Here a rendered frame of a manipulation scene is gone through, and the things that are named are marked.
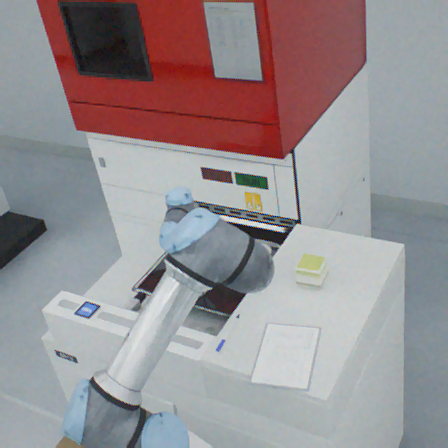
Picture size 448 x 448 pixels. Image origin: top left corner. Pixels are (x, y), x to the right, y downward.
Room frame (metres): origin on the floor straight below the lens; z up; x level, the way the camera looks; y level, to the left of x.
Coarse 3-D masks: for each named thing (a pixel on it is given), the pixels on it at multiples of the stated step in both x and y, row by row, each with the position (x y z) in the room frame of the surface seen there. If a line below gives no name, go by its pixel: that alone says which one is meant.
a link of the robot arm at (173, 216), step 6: (168, 210) 1.47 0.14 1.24; (174, 210) 1.46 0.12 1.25; (180, 210) 1.45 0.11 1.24; (168, 216) 1.44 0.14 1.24; (174, 216) 1.43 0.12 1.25; (180, 216) 1.43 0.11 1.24; (168, 222) 1.40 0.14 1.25; (174, 222) 1.40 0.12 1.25; (162, 228) 1.40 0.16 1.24; (168, 228) 1.38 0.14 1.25; (174, 228) 1.38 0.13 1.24; (162, 234) 1.37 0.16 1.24; (168, 234) 1.36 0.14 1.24; (162, 240) 1.37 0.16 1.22; (162, 246) 1.37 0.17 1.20
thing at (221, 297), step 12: (276, 252) 1.65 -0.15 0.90; (156, 276) 1.63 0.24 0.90; (144, 288) 1.58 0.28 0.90; (216, 288) 1.52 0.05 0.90; (228, 288) 1.51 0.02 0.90; (204, 300) 1.47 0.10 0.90; (216, 300) 1.47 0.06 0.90; (228, 300) 1.46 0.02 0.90; (240, 300) 1.45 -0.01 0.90; (228, 312) 1.41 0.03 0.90
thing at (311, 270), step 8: (304, 256) 1.43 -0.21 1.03; (312, 256) 1.43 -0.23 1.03; (320, 256) 1.42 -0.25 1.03; (296, 264) 1.40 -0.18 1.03; (304, 264) 1.40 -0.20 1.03; (312, 264) 1.39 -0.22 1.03; (320, 264) 1.38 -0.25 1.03; (296, 272) 1.39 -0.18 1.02; (304, 272) 1.38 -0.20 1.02; (312, 272) 1.36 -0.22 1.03; (320, 272) 1.36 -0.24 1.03; (328, 272) 1.41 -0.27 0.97; (296, 280) 1.39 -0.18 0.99; (304, 280) 1.38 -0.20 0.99; (312, 280) 1.36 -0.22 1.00; (320, 280) 1.36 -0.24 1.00; (320, 288) 1.36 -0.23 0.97
